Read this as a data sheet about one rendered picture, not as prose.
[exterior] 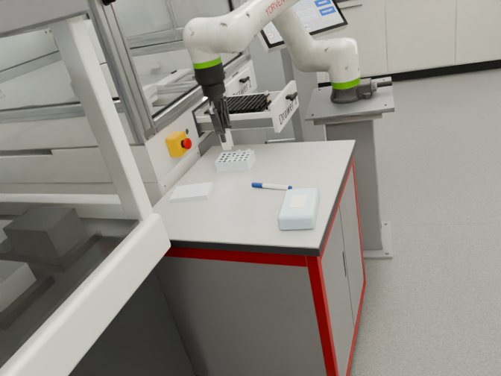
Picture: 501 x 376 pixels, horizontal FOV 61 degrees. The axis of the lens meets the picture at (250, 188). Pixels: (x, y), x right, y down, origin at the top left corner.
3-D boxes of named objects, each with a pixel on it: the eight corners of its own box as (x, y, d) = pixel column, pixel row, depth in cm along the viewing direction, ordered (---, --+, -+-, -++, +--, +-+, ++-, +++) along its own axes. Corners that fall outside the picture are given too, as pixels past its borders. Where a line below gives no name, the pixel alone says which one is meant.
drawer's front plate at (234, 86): (253, 88, 215) (249, 66, 210) (232, 109, 192) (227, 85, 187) (250, 89, 216) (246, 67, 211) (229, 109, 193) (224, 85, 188)
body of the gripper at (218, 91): (206, 80, 141) (212, 106, 145) (196, 87, 134) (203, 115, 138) (227, 77, 139) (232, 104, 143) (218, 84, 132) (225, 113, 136)
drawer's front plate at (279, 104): (299, 105, 177) (294, 79, 172) (279, 133, 155) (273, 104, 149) (294, 105, 178) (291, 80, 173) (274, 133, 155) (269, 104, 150)
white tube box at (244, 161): (256, 159, 153) (253, 149, 151) (250, 170, 146) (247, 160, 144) (224, 161, 157) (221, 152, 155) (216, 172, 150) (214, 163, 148)
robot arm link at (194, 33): (195, 16, 134) (171, 24, 127) (224, 11, 127) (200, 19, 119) (206, 60, 141) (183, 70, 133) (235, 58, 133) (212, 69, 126)
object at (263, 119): (293, 104, 176) (291, 89, 173) (275, 127, 156) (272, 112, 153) (209, 110, 192) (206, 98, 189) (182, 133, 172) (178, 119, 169)
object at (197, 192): (213, 186, 141) (212, 181, 140) (208, 199, 134) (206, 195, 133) (177, 189, 144) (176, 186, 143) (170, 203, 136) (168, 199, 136)
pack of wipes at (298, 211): (287, 201, 123) (285, 187, 121) (320, 199, 120) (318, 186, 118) (278, 231, 110) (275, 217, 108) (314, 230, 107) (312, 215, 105)
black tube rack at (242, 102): (272, 107, 176) (269, 92, 173) (258, 124, 162) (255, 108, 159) (224, 111, 185) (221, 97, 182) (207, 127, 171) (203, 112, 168)
